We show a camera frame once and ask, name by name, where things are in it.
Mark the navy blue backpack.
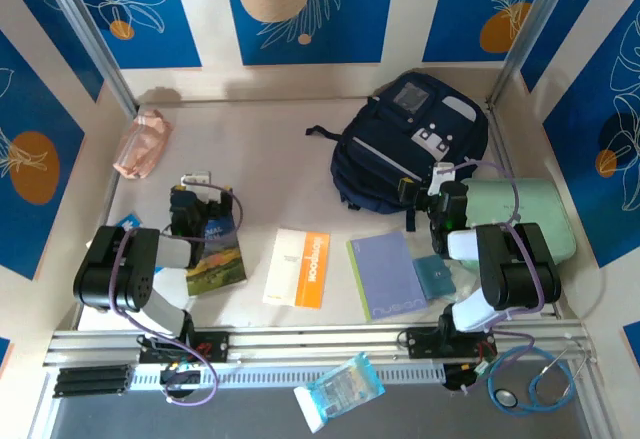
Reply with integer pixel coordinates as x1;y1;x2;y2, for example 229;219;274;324
305;69;490;233

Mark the Animal Farm paperback book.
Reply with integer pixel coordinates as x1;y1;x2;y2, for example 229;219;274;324
185;216;249;298

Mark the pink mesh pencil case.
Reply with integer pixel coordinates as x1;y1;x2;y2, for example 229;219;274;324
112;108;174;181

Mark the small teal snap wallet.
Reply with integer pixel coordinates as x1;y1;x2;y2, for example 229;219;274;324
412;254;457;301

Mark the purple notebook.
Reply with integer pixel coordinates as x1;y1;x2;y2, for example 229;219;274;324
346;230;429;323

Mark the orange and white notebook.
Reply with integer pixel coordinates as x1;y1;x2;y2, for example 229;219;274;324
262;228;331;310

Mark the mint green zip case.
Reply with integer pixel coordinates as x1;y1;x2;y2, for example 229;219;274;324
457;177;577;266

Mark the small clear plastic bag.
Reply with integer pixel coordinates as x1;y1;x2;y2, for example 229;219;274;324
451;262;479;301

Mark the black connector box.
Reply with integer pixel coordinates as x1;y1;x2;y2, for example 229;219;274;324
443;362;489;394
159;363;202;394

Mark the black aluminium profile block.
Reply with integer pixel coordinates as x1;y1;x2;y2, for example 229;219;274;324
52;364;134;399

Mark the blue stethoscope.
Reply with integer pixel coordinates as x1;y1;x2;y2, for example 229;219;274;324
487;343;589;416

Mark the blue wet wipes packet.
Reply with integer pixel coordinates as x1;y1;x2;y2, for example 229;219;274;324
293;351;387;434

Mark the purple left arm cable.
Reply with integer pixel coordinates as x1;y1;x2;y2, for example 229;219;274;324
108;183;245;405

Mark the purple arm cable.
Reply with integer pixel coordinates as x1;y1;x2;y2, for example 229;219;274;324
449;158;547;395
108;183;245;405

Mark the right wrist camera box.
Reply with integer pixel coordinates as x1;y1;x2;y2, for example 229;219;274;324
430;161;457;196

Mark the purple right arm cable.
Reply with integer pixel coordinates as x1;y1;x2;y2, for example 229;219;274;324
449;158;547;395

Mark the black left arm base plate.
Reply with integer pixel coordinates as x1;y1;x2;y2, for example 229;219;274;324
138;329;230;364

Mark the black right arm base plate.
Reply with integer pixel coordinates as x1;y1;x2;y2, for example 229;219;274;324
405;326;497;360

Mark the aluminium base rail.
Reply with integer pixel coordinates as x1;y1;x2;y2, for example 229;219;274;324
42;321;599;373

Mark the white slotted cable duct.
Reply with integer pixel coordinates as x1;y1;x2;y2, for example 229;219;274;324
127;362;446;388

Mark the aluminium frame post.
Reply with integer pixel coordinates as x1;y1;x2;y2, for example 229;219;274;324
34;0;139;115
487;0;584;105

